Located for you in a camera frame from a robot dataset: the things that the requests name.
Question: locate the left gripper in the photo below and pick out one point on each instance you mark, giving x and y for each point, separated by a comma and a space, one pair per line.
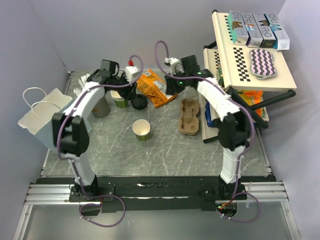
129, 92

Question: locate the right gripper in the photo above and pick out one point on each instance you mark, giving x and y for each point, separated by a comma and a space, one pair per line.
171, 87

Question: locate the green paper coffee cup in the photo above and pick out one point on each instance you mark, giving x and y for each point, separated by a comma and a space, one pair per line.
141, 129

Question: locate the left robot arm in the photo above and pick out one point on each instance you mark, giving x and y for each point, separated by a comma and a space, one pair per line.
85, 181

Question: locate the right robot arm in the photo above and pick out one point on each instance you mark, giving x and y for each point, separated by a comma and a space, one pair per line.
234, 123

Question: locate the white wrapped straws bundle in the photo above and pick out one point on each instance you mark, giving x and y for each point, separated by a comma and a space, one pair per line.
81, 81

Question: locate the stack of green paper cups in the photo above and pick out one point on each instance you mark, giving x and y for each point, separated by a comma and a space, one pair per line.
120, 102

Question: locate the green small box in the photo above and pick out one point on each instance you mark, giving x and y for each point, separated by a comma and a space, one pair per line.
219, 76

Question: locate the grey straw holder cup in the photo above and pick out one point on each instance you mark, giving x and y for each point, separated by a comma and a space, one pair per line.
101, 109

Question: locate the orange snack bag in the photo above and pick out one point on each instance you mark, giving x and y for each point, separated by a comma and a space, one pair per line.
154, 88

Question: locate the stack of black cup lids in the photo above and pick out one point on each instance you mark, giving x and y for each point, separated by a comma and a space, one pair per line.
140, 102

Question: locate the blue Doritos chip bag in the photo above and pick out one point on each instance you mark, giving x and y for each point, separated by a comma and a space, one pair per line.
207, 114

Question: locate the brown cardboard cup carrier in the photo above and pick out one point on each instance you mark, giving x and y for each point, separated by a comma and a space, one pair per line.
188, 123

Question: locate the teal silver box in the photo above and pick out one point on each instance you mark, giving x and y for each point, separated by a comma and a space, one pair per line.
239, 33

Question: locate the beige black shelf rack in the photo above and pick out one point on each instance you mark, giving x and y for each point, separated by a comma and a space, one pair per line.
234, 61

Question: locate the orange chip bag on shelf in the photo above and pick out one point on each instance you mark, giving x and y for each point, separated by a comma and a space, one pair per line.
255, 97

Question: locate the silver blue box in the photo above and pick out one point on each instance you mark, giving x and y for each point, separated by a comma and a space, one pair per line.
255, 38

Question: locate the pink black striped sponge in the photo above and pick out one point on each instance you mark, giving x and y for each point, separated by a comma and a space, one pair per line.
262, 64

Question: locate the blue white paper bag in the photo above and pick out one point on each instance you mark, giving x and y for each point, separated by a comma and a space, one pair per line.
42, 120

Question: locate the black silver box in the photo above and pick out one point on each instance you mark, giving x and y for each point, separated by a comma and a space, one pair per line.
268, 36

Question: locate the white blue box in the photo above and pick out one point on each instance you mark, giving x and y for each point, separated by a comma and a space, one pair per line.
282, 42

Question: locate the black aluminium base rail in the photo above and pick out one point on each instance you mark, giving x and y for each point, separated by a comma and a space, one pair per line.
148, 193

